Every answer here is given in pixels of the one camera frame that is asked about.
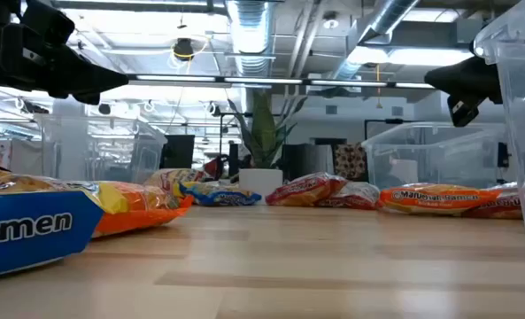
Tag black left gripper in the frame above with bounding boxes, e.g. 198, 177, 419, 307
0, 21, 130, 106

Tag orange ramen noodle pack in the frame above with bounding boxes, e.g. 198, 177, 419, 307
375, 182, 505, 217
82, 179, 196, 239

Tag blue ramen noodle pack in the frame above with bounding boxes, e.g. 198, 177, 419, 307
0, 166, 106, 281
177, 181, 263, 208

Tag clear plastic bin white label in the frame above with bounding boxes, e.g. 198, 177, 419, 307
360, 121, 511, 191

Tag large clear plastic bin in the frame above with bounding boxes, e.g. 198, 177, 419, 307
473, 0, 525, 246

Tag black metal rack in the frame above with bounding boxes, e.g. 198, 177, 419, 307
363, 117, 418, 143

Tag black monitor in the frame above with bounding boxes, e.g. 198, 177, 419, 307
159, 134, 196, 170

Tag floral patterned cloth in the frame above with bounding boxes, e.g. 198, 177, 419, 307
332, 142, 369, 182

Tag green snake plant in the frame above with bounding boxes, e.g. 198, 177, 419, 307
226, 88, 310, 170

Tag white plant pot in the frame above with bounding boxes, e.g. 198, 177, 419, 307
238, 167, 284, 200

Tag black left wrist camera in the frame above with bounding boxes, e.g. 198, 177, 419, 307
20, 0, 76, 45

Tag black overhead camera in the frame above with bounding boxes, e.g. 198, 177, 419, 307
172, 37, 196, 62

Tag silver ventilation duct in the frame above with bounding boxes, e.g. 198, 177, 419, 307
330, 0, 422, 83
224, 0, 274, 77

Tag overhead frame light bar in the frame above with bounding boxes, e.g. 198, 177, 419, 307
124, 73, 438, 89

